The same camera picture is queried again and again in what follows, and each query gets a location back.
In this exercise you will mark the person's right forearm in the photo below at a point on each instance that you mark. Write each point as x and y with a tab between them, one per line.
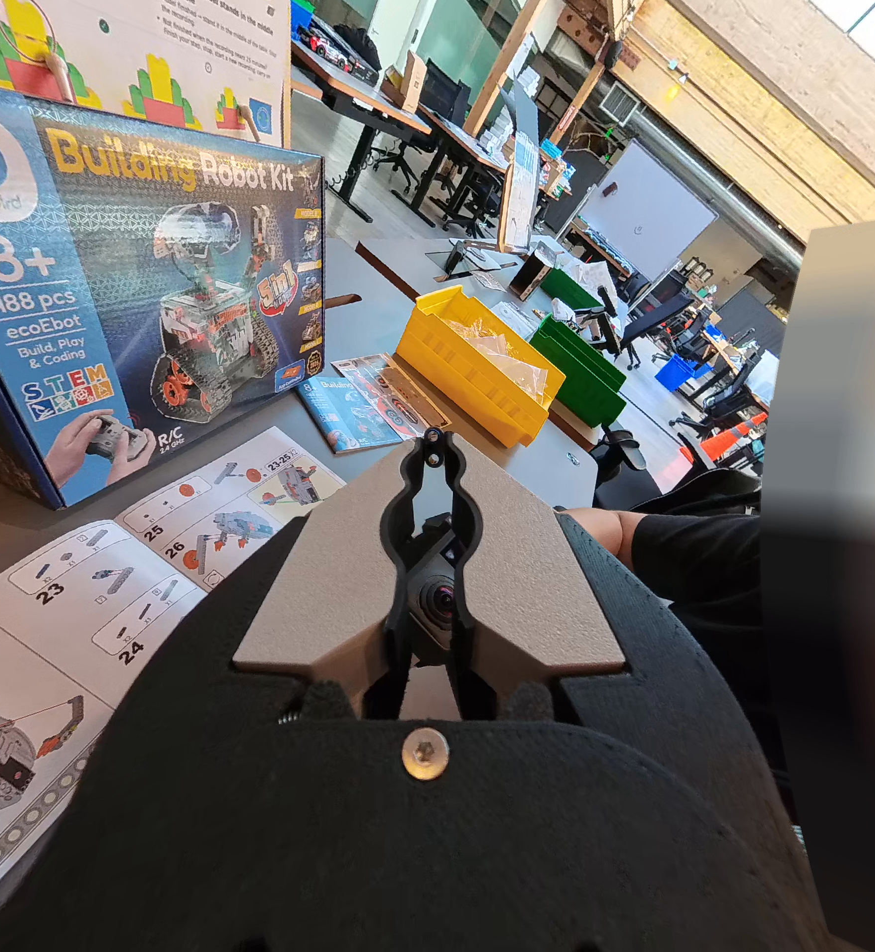
601	532

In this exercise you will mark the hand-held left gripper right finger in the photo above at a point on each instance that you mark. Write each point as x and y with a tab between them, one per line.
534	595

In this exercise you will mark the blue robot kit booklet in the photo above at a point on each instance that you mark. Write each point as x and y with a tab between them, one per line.
348	416

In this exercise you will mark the tilted paper stand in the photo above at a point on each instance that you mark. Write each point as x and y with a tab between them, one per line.
519	193

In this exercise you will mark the brown wooden rod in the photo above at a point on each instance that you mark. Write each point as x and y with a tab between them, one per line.
344	300

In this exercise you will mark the clear plastic bags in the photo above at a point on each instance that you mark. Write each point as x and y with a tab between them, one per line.
497	349

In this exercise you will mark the white instruction sheet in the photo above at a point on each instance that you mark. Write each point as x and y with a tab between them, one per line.
147	44

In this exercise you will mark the blue robot kit box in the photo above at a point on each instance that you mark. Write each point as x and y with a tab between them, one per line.
147	282

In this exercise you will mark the wooden office desk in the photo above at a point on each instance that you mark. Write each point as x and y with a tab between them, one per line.
356	82

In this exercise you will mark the orange traffic cone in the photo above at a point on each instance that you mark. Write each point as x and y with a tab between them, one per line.
735	435

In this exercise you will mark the orange sticker sheet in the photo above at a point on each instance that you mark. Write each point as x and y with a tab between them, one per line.
385	387

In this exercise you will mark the whiteboard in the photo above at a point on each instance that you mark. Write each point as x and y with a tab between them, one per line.
646	208

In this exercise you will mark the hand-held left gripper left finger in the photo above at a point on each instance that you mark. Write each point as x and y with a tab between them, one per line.
318	595

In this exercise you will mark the open white instruction booklet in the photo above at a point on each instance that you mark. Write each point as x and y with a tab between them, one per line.
73	595

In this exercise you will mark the open cardboard box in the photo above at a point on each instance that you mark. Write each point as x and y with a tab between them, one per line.
530	275

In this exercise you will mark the black office chair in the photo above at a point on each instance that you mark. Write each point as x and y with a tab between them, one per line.
620	448

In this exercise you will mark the blue plastic crate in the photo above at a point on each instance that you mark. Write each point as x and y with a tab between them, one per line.
679	372

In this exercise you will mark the neighbouring grey table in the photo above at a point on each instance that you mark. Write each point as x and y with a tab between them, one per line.
408	256

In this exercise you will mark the person's black shirt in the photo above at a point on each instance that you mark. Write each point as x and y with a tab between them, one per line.
705	595

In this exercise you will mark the yellow storage bin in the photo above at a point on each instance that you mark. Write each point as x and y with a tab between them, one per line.
467	379

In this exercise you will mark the grey desk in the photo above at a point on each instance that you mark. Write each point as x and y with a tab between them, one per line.
367	342

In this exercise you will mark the green storage bin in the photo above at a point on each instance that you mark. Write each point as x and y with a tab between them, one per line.
579	379
568	286

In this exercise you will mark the blue toy connector pin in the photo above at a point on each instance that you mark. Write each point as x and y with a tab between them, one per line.
434	446

